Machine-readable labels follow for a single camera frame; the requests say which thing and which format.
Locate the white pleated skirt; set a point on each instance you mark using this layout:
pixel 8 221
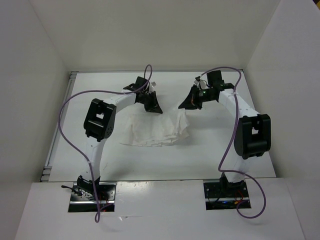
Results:
pixel 156 130

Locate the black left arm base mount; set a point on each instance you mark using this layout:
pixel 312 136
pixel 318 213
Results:
pixel 83 202

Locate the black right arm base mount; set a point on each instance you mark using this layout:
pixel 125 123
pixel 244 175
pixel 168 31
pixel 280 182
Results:
pixel 218 199

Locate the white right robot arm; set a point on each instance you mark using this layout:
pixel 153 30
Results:
pixel 251 134

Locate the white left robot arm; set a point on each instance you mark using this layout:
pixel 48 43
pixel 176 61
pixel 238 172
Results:
pixel 99 125

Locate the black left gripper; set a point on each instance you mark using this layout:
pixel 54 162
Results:
pixel 154 107

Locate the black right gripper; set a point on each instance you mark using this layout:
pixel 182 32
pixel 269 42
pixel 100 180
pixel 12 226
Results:
pixel 191 102

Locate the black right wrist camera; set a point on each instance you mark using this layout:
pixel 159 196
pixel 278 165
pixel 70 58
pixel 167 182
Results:
pixel 214 78

